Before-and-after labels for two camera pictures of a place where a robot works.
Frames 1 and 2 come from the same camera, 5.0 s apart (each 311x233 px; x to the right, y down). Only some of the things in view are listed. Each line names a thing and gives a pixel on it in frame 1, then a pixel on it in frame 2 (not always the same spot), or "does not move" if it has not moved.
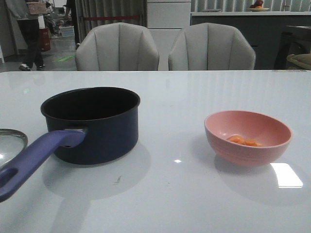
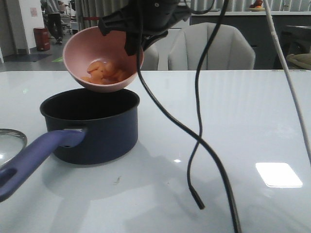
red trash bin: (44, 40) does not move
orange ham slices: (238, 139) → (102, 72)
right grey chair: (208, 46) does not move
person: (35, 38) → (51, 17)
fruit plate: (253, 9) does not move
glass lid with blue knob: (12, 142) does not move
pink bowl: (244, 138) → (99, 62)
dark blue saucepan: (110, 117) does not move
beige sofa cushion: (302, 60) does not move
